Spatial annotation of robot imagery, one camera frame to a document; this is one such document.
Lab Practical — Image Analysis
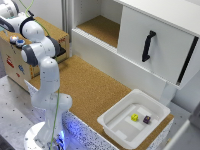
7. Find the blue button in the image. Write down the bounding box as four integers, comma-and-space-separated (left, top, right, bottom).
16, 38, 27, 48

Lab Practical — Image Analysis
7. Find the white cabinet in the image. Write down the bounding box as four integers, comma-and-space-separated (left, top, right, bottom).
71, 0, 200, 108

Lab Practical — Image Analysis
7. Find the white sliding door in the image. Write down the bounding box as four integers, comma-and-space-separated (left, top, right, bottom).
116, 5, 200, 90

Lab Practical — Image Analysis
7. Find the yellow block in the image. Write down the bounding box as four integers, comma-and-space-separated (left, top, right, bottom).
130, 113, 140, 122

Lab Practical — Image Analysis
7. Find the white plastic box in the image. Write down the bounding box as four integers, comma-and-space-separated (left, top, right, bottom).
96, 88, 172, 150

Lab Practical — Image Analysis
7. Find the purple block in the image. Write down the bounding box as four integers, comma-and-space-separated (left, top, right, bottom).
142, 115, 152, 125

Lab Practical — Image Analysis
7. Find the green cable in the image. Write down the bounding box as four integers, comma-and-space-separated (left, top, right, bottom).
18, 0, 62, 150

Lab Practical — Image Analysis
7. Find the black door handle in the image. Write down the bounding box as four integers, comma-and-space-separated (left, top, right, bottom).
141, 30, 157, 63

